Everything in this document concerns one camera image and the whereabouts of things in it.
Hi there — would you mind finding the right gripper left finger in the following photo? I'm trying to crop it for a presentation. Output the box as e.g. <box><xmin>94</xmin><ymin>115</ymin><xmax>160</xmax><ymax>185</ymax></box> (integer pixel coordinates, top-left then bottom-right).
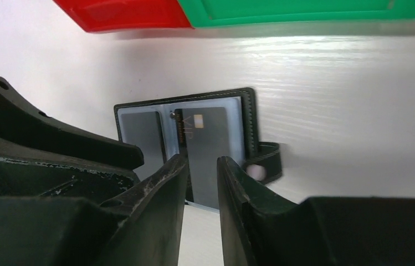
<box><xmin>0</xmin><ymin>155</ymin><xmax>188</xmax><ymax>265</ymax></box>

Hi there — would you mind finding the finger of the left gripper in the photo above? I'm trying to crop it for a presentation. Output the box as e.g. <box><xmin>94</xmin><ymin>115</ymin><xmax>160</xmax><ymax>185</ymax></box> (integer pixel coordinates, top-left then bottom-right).
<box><xmin>0</xmin><ymin>77</ymin><xmax>144</xmax><ymax>170</ymax></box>

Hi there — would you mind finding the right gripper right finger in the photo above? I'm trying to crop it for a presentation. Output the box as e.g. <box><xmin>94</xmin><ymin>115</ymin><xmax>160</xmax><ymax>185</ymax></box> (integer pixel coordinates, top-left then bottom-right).
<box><xmin>217</xmin><ymin>157</ymin><xmax>415</xmax><ymax>265</ymax></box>

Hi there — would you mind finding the black leather card holder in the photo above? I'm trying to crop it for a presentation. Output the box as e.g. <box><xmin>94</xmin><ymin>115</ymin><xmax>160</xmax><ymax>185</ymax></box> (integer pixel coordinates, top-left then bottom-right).
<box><xmin>114</xmin><ymin>88</ymin><xmax>283</xmax><ymax>212</ymax></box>

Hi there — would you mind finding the red bin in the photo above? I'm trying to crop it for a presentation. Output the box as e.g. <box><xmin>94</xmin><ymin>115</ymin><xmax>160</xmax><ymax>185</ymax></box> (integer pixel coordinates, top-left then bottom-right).
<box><xmin>54</xmin><ymin>0</ymin><xmax>191</xmax><ymax>33</ymax></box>

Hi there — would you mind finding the green bin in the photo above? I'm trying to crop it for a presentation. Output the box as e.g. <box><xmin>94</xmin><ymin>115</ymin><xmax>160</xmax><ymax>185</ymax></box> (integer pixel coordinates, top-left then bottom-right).
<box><xmin>179</xmin><ymin>0</ymin><xmax>415</xmax><ymax>28</ymax></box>

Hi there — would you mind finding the dark card in left sleeve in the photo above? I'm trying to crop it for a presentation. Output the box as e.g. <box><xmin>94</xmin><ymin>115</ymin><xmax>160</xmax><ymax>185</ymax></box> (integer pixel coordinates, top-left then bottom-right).
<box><xmin>120</xmin><ymin>111</ymin><xmax>166</xmax><ymax>180</ymax></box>

